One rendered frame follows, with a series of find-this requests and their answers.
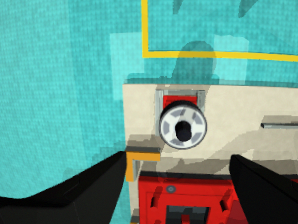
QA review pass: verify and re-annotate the black tyre with grey wheel rim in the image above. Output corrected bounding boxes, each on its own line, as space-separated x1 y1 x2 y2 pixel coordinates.
158 100 208 151

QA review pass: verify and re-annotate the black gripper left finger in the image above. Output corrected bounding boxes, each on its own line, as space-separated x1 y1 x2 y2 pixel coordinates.
0 152 126 224

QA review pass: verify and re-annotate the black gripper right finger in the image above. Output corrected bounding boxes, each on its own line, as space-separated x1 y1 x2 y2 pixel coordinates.
229 153 298 224

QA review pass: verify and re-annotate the yellow rectangular outline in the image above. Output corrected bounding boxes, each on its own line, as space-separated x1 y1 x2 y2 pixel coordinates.
141 0 298 61

